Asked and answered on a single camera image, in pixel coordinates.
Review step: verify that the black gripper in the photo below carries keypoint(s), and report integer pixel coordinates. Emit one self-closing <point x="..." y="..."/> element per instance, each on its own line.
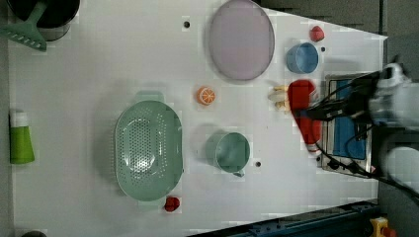
<point x="356" y="105"/>

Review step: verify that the red ketchup bottle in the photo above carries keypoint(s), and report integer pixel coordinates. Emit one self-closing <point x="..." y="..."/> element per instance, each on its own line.
<point x="303" y="95"/>

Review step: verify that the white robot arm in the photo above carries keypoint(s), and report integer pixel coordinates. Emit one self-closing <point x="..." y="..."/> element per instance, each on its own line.
<point x="386" y="98"/>

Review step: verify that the green oval strainer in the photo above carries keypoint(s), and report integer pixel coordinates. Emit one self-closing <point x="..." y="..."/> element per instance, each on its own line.
<point x="148" y="150"/>

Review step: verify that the black toaster oven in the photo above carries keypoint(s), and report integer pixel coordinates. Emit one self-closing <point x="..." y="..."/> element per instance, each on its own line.
<point x="348" y="145"/>

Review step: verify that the blue bowl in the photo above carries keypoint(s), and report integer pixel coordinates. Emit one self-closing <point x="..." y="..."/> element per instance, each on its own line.
<point x="302" y="58"/>

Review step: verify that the red strawberry toy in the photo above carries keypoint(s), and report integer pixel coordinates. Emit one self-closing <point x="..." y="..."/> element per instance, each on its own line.
<point x="316" y="34"/>

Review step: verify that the green metal mug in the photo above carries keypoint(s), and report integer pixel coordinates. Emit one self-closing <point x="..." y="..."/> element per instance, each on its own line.
<point x="229" y="152"/>

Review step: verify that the lilac round plate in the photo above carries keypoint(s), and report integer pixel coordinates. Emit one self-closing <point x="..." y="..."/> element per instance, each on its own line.
<point x="241" y="40"/>

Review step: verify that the orange slice toy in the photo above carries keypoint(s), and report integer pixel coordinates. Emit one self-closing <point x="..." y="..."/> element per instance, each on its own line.
<point x="205" y="96"/>

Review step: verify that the yellow red clamp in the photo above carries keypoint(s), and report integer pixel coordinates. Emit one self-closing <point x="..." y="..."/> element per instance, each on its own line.
<point x="381" y="228"/>

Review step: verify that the small red tomato toy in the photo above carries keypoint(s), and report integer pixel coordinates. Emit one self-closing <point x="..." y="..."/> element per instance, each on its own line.
<point x="171" y="204"/>

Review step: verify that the black cylindrical cup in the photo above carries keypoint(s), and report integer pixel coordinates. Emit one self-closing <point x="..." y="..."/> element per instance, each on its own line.
<point x="55" y="20"/>

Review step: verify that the green squeeze bottle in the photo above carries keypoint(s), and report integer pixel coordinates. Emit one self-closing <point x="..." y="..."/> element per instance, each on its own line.
<point x="21" y="146"/>

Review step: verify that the green slotted spatula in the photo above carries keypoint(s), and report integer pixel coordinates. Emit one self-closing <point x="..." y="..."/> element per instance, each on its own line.
<point x="27" y="32"/>

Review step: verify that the dark post bottom left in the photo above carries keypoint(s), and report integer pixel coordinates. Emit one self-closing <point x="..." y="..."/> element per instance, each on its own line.
<point x="34" y="233"/>

